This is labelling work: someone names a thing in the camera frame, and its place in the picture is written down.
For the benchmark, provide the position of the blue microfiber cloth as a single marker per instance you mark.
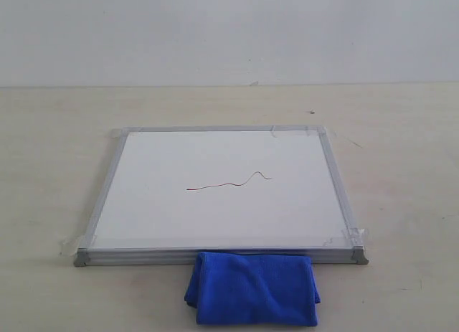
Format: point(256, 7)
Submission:
point(230, 289)

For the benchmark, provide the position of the clear tape back left corner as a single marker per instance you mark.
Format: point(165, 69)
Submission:
point(122, 132)

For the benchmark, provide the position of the clear tape front right corner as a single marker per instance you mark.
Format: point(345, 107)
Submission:
point(348, 238)

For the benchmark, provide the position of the clear tape front left corner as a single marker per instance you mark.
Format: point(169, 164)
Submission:
point(77, 246)

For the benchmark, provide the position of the white whiteboard with aluminium frame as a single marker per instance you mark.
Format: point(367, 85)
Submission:
point(170, 193)

